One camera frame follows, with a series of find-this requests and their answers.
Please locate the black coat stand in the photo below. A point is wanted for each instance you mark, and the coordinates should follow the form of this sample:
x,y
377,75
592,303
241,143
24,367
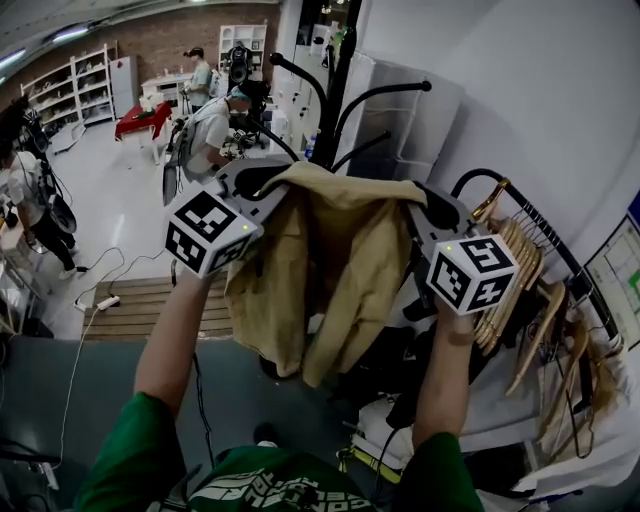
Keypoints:
x,y
345,100

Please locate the row of wooden hangers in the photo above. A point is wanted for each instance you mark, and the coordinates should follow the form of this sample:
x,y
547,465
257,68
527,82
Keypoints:
x,y
520,250

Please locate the wooden slatted floor mat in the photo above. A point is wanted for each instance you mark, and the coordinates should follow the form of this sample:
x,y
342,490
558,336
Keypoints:
x,y
150,310

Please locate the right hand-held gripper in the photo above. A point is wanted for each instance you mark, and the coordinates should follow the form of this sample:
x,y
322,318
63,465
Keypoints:
x,y
472,275

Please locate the person's green printed shirt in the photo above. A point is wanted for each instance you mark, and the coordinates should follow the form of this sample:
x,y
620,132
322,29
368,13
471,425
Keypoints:
x,y
140,450

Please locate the light wooden single hanger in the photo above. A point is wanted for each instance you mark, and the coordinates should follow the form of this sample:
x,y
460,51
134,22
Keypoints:
x,y
542,330

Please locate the white power strip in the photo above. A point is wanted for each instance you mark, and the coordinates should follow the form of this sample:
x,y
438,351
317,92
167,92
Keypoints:
x,y
109,302

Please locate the clear water bottle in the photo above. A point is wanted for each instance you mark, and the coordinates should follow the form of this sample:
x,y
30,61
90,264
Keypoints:
x,y
311,149

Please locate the beige clothes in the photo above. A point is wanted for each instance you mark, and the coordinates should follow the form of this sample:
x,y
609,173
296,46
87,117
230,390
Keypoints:
x,y
340,250

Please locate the white plastic-wrapped cabinet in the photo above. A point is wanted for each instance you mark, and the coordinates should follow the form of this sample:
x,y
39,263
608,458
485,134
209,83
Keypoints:
x,y
425,135

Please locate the white wall plan chart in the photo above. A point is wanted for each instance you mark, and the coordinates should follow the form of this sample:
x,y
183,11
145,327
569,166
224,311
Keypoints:
x,y
617,280

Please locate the person's right forearm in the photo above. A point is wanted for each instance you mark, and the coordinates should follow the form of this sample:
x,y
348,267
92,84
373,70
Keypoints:
x,y
442,380

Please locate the person's white trouser leg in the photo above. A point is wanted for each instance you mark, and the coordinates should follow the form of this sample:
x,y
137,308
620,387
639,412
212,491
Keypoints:
x,y
267,444

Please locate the person's left forearm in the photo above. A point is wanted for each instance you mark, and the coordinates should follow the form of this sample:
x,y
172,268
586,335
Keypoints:
x,y
170,340

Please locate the white open shelf unit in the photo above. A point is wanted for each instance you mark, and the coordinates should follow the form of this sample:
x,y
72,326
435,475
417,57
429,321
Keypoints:
x,y
65,95

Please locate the grey tall cabinet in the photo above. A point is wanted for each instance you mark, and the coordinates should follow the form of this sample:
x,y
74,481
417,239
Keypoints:
x,y
123,85

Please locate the white cubby shelf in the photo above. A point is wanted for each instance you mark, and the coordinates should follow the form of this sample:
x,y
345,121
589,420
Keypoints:
x,y
250,37

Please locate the white fabric sheet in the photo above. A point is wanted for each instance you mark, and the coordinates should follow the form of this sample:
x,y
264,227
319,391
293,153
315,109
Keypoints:
x,y
500,415

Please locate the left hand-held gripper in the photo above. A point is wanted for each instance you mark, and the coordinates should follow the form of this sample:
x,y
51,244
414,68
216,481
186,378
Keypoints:
x,y
210,235

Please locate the person's black shoe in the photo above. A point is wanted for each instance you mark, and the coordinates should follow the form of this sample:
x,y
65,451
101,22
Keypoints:
x,y
265,432

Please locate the red cloth table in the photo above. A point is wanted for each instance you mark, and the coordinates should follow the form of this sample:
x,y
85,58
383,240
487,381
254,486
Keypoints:
x,y
145,120

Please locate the black garment rail rack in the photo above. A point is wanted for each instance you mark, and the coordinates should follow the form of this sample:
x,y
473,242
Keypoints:
x,y
570,257

